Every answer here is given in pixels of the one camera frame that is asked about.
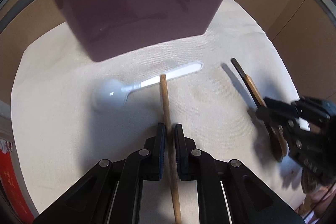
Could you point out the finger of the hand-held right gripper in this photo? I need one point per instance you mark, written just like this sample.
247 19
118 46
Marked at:
278 108
307 155

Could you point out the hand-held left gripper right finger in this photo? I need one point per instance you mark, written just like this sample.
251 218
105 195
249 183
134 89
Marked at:
179 151

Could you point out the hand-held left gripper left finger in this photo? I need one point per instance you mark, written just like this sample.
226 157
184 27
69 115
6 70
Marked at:
161 151

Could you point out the wooden chopstick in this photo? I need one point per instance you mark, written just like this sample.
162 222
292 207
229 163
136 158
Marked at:
165 100

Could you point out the purple plastic utensil holder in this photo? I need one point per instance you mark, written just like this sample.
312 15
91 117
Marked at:
136 8

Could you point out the person's right forearm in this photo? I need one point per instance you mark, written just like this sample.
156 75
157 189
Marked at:
319 200

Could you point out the white ladle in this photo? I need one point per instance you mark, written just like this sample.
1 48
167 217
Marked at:
107 94

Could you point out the white cloth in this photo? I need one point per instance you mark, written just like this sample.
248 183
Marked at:
65 134

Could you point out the red box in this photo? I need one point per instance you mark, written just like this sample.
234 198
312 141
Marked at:
13 187

